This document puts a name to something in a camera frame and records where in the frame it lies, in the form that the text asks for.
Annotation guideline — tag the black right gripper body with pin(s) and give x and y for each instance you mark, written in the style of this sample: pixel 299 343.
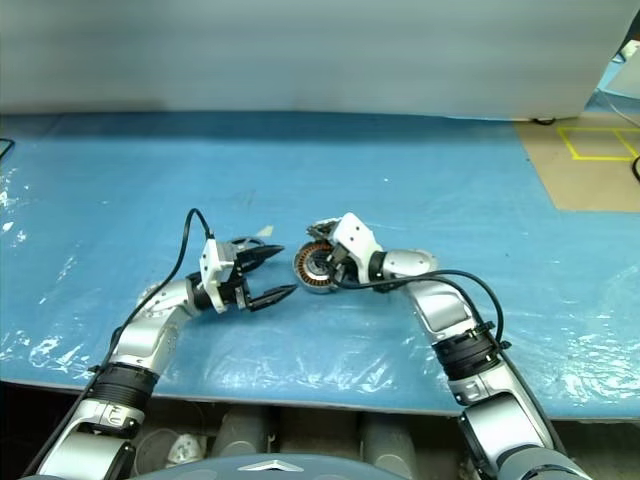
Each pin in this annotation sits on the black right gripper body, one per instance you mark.
pixel 350 272

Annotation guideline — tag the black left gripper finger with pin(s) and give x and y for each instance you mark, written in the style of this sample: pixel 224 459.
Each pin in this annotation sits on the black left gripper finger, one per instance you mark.
pixel 262 252
pixel 274 296

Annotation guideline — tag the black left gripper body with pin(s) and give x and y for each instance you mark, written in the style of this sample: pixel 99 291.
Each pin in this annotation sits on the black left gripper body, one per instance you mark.
pixel 241 292

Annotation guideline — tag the round motor housing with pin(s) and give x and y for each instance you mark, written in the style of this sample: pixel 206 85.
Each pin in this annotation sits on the round motor housing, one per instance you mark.
pixel 311 267

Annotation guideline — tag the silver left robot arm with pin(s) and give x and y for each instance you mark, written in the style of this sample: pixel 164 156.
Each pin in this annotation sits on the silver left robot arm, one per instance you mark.
pixel 142 330

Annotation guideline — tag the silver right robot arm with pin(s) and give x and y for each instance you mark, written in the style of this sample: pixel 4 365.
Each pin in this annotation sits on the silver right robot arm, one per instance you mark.
pixel 445 310

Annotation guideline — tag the pale tape scrap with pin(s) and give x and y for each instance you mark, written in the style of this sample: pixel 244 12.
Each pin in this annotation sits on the pale tape scrap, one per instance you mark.
pixel 265 231

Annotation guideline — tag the blue plastic table cover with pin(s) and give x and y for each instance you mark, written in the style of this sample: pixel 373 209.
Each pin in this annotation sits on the blue plastic table cover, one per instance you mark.
pixel 350 165

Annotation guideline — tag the grey rounded cylinder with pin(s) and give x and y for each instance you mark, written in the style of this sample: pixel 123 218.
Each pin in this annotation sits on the grey rounded cylinder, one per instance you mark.
pixel 390 442
pixel 242 430

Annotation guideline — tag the white shoe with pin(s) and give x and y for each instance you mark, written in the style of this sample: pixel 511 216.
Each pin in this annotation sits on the white shoe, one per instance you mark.
pixel 184 448

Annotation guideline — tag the grey robot torso with chevron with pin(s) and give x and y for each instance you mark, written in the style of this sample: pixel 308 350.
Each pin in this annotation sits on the grey robot torso with chevron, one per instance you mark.
pixel 270 467

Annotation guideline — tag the white backdrop board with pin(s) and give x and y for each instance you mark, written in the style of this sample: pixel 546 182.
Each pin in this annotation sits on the white backdrop board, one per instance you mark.
pixel 300 50

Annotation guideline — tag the brown cardboard sheet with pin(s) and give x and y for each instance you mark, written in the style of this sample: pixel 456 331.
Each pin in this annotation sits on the brown cardboard sheet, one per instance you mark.
pixel 585 185

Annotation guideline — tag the small white device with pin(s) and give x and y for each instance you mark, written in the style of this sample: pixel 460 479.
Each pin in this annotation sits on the small white device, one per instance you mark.
pixel 629 50

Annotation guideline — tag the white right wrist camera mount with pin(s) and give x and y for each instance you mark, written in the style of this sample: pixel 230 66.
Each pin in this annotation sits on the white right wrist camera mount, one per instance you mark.
pixel 357 239

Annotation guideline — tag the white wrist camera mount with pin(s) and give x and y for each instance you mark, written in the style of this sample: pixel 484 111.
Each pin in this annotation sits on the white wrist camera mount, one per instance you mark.
pixel 357 239
pixel 215 272

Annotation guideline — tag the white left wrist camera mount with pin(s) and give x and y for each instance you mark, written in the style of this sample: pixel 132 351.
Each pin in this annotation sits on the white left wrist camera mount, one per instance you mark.
pixel 215 272

